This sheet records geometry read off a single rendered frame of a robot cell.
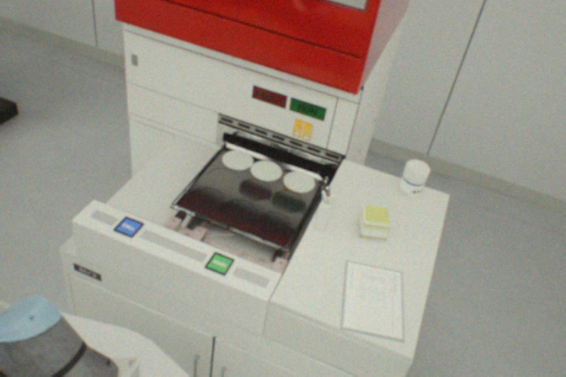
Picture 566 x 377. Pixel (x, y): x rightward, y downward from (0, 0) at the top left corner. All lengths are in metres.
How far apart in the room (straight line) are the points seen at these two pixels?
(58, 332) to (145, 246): 0.34
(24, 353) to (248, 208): 0.73
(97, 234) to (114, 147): 1.87
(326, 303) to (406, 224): 0.39
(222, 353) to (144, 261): 0.34
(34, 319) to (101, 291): 0.51
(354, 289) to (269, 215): 0.37
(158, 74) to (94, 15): 2.18
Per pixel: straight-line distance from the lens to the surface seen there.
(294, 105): 1.70
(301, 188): 1.70
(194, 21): 1.68
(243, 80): 1.74
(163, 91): 1.92
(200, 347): 1.59
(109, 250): 1.48
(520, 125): 3.30
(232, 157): 1.78
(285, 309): 1.31
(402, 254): 1.49
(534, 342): 2.83
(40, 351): 1.17
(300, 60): 1.57
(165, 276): 1.42
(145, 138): 2.09
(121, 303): 1.63
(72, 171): 3.16
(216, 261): 1.37
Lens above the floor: 2.00
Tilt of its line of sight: 38 degrees down
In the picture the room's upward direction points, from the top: 10 degrees clockwise
